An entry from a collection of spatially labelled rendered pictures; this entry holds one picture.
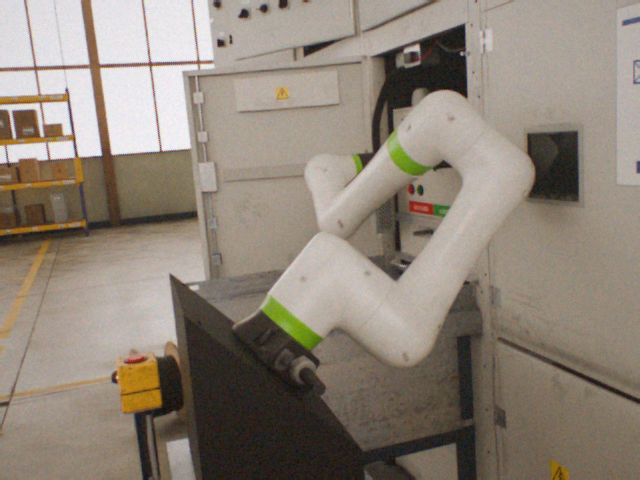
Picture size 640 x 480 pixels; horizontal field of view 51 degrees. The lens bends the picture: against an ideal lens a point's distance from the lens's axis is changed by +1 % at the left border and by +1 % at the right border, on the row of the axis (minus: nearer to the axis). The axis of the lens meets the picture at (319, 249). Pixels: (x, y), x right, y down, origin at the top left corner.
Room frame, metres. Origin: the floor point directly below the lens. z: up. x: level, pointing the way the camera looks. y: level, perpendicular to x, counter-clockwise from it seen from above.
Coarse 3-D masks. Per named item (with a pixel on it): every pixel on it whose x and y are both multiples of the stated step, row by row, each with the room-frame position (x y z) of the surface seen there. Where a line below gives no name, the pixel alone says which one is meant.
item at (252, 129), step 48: (192, 96) 2.35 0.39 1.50; (240, 96) 2.31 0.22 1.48; (288, 96) 2.30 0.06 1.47; (336, 96) 2.29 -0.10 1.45; (192, 144) 2.32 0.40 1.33; (240, 144) 2.34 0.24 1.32; (288, 144) 2.33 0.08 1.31; (336, 144) 2.32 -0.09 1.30; (240, 192) 2.34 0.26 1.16; (288, 192) 2.33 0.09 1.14; (240, 240) 2.34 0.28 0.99; (288, 240) 2.33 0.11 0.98
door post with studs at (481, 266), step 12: (468, 24) 1.69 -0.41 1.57; (468, 36) 1.70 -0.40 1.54; (468, 48) 1.70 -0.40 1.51; (468, 60) 1.70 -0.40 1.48; (468, 72) 1.70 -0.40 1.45; (480, 72) 1.65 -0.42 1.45; (468, 84) 1.70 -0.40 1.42; (480, 84) 1.65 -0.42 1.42; (468, 96) 1.71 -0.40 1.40; (480, 96) 1.65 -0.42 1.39; (480, 108) 1.65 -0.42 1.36; (480, 264) 1.67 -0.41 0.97; (480, 276) 1.68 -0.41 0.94; (480, 288) 1.68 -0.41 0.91; (480, 300) 1.68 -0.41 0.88; (492, 396) 1.65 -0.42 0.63; (492, 408) 1.65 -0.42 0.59; (492, 420) 1.65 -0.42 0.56; (492, 432) 1.65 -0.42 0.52; (492, 444) 1.66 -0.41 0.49; (492, 456) 1.66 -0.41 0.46; (492, 468) 1.66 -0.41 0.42
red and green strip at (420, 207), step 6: (414, 204) 2.10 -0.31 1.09; (420, 204) 2.07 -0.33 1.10; (426, 204) 2.03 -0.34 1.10; (432, 204) 1.99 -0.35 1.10; (414, 210) 2.11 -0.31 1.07; (420, 210) 2.07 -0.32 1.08; (426, 210) 2.03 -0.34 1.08; (432, 210) 1.99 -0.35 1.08; (438, 210) 1.96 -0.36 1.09; (444, 210) 1.92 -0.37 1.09; (444, 216) 1.93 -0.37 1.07
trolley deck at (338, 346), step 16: (224, 304) 1.98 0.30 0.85; (240, 304) 1.97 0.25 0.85; (256, 304) 1.95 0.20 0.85; (240, 320) 1.79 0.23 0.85; (448, 320) 1.65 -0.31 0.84; (464, 320) 1.66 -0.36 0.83; (480, 320) 1.68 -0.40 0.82; (336, 336) 1.55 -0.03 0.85; (448, 336) 1.65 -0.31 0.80; (320, 352) 1.54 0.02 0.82; (336, 352) 1.55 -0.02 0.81; (352, 352) 1.57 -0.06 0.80
